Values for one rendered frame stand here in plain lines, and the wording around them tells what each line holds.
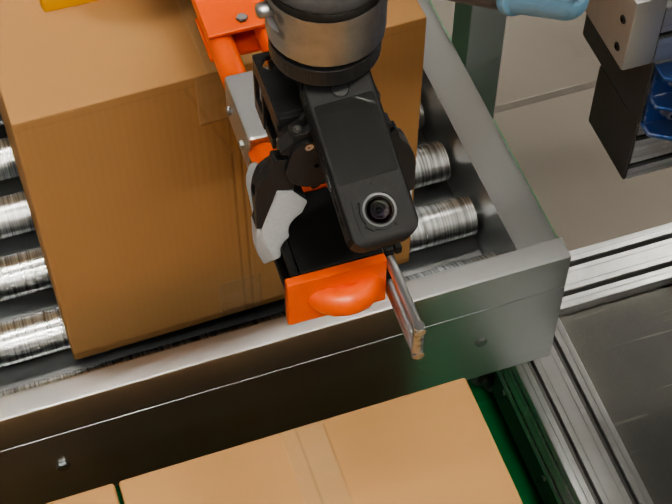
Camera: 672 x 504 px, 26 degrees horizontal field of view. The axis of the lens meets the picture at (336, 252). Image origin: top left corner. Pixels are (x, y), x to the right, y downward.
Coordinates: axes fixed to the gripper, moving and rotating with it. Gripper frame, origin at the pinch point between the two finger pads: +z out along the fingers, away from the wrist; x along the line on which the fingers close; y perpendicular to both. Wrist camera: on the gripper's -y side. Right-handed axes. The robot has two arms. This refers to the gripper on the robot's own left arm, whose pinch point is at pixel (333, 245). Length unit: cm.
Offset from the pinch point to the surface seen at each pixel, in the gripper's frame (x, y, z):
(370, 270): -1.4, -4.0, -1.6
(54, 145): 16.8, 30.5, 17.4
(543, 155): -65, 81, 108
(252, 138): 3.0, 10.4, -1.3
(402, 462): -10, 7, 54
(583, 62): -81, 99, 108
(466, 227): -29, 35, 55
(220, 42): 2.6, 21.2, -0.7
